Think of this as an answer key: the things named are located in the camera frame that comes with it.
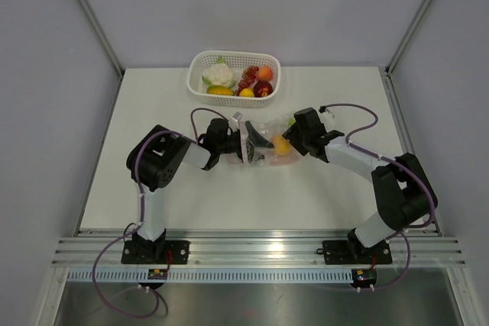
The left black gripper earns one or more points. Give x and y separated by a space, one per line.
255 138

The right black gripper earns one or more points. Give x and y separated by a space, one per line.
292 135

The green fake apple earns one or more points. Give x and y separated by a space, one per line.
291 122

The orange yellow fake peach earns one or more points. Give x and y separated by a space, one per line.
282 147

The clear zip top bag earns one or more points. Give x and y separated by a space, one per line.
268 129

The yellow fake fruit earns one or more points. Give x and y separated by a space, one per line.
247 93

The dark purple fake fruit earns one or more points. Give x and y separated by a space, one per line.
262 89

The yellow green fake mango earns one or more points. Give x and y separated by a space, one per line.
220 90

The red fake fruit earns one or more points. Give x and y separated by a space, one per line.
248 78

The orange red fake peach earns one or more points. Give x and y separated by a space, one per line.
264 73

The white fake cauliflower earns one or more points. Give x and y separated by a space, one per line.
219 74

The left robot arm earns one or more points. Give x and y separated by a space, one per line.
153 164

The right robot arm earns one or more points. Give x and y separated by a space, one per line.
403 195

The white perforated plastic basket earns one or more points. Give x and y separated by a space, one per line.
237 61

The right small circuit board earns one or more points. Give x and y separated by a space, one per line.
364 277

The small circuit board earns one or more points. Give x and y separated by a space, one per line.
364 277
157 274

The left small circuit board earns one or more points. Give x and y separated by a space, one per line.
157 274

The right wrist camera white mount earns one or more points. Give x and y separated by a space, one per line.
326 116

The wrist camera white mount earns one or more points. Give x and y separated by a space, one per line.
326 116
237 121

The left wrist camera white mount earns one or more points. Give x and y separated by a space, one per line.
237 121

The right aluminium frame post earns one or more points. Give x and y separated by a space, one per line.
405 41

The aluminium frame post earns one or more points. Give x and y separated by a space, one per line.
405 41
101 36

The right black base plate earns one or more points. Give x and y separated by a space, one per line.
336 252

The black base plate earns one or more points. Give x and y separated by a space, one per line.
336 252
173 252

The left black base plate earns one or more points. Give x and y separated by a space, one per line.
173 252

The left aluminium frame post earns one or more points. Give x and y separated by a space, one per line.
101 36

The aluminium mounting rail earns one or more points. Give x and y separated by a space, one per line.
259 249

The white slotted cable duct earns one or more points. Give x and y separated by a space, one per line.
326 276

